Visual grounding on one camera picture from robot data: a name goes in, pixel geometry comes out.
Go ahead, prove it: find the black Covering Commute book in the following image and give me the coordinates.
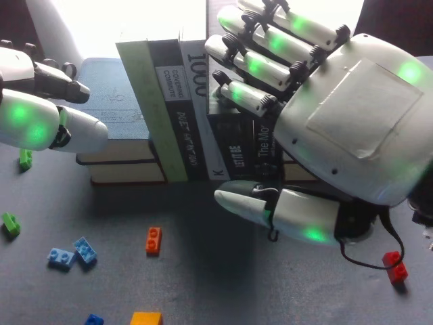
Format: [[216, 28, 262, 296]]
[[147, 28, 210, 181]]

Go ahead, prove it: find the green standing book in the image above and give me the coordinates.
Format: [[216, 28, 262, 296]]
[[114, 20, 189, 183]]

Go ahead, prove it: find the green toy brick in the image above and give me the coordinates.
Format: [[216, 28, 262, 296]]
[[1, 212, 22, 240], [19, 148, 34, 172]]

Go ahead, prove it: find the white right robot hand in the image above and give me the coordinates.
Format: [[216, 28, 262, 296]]
[[204, 0, 432, 247]]

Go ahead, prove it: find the black Let It Be book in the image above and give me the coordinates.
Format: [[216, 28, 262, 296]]
[[205, 0, 258, 181]]

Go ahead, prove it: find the blue lying book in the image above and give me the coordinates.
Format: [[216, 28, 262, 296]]
[[76, 57, 157, 167]]

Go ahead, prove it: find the light blue toy brick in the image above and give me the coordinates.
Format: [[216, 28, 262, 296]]
[[46, 247, 76, 271]]

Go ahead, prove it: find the white 1000 book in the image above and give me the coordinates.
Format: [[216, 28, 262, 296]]
[[178, 30, 232, 181]]

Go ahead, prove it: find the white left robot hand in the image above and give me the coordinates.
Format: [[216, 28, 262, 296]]
[[0, 39, 110, 154]]

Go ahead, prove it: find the black Most Excellent book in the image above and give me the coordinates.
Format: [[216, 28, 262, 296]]
[[252, 118, 286, 179]]

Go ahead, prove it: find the yellow toy brick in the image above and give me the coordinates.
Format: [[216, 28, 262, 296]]
[[130, 311, 164, 325]]

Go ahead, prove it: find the thin black cable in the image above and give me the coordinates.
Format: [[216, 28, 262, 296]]
[[337, 206, 406, 271]]

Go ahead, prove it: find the red toy brick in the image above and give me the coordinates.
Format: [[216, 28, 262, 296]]
[[382, 251, 409, 285]]

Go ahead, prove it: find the orange toy brick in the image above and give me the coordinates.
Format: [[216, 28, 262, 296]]
[[145, 227, 163, 256]]

